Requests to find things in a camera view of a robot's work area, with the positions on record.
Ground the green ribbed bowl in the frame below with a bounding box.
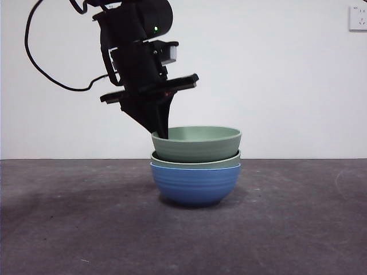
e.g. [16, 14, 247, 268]
[151, 125, 243, 164]
[150, 150, 242, 171]

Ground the blue ribbed bowl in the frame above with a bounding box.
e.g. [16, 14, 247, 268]
[149, 162, 242, 207]

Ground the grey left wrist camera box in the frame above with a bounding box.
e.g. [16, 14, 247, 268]
[154, 41, 179, 65]

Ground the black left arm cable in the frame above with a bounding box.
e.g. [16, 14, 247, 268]
[25, 0, 115, 93]

